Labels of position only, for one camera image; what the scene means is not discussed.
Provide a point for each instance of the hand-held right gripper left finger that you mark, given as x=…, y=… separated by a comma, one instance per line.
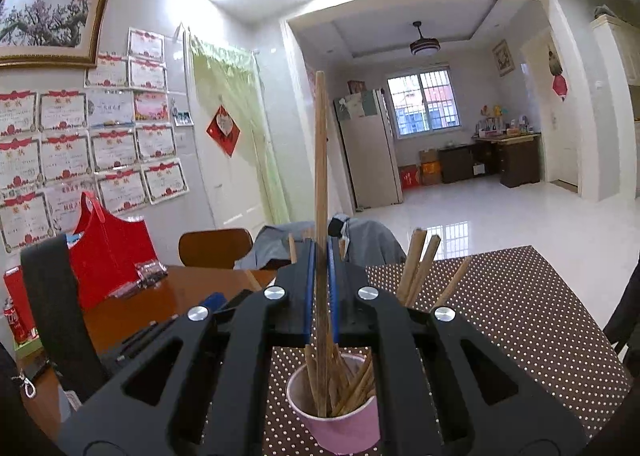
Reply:
x=309, y=296

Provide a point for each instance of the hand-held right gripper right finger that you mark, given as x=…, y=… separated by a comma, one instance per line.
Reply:
x=334, y=296

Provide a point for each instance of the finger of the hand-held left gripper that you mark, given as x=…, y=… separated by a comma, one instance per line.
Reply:
x=240, y=298
x=215, y=301

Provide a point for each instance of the bunch of wooden chopsticks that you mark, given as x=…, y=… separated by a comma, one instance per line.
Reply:
x=414, y=261

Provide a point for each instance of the pink cup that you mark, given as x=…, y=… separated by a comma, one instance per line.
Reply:
x=345, y=431

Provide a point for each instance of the long wooden chopstick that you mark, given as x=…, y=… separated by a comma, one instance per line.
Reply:
x=320, y=161

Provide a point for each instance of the red soda can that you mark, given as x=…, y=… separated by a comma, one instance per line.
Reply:
x=15, y=323

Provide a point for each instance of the wooden chair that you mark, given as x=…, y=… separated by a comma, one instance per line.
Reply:
x=215, y=246

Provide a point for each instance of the blue white packet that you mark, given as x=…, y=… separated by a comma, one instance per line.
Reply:
x=73, y=239

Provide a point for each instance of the grey jacket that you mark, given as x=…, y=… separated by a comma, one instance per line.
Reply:
x=370, y=241

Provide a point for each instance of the red bag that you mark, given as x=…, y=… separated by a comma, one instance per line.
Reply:
x=115, y=256

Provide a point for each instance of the small clear snack packet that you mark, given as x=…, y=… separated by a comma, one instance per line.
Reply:
x=150, y=272

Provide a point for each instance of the person's dark jacket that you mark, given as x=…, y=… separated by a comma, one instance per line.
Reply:
x=15, y=416

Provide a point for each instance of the silver refrigerator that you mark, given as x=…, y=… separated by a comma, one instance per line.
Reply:
x=370, y=161

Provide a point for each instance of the red white box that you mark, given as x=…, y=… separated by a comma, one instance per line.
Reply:
x=409, y=177

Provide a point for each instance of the orange cardboard box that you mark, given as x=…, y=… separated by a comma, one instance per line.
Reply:
x=431, y=173

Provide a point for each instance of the brown cardboard box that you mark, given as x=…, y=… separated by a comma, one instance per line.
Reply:
x=429, y=156

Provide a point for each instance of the red diamond decoration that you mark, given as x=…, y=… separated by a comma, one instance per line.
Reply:
x=223, y=128

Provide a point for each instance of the dark low cabinet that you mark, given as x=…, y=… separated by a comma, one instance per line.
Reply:
x=456, y=165

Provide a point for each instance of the brown polka dot tablecloth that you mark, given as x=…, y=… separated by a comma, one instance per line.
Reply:
x=525, y=316

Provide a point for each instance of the barred window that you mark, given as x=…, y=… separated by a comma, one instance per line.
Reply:
x=425, y=101

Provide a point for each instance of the green curtain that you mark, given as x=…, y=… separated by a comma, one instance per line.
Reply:
x=235, y=81

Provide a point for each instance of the dark wooden desk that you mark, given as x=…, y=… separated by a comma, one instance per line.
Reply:
x=517, y=161

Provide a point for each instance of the assorted desk items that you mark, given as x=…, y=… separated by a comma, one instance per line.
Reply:
x=505, y=126

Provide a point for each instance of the ceiling fan lamp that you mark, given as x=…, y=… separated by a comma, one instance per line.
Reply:
x=425, y=47

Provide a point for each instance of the white door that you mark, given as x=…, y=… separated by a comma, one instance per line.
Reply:
x=562, y=146

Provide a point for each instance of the framed blossom painting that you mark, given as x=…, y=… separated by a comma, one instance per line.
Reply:
x=45, y=16

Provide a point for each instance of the red hanging ornament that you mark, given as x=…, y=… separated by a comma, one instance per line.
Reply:
x=559, y=86

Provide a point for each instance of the white tall cabinet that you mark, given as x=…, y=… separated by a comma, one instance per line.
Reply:
x=627, y=46

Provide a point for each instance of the grey bundle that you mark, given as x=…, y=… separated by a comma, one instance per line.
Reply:
x=606, y=13

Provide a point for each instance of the wall of award certificates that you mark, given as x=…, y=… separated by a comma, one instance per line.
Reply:
x=112, y=148

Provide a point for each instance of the small wall photo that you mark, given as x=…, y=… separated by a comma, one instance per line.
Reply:
x=183, y=118

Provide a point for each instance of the framed wall picture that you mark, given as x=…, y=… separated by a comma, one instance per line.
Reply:
x=503, y=57

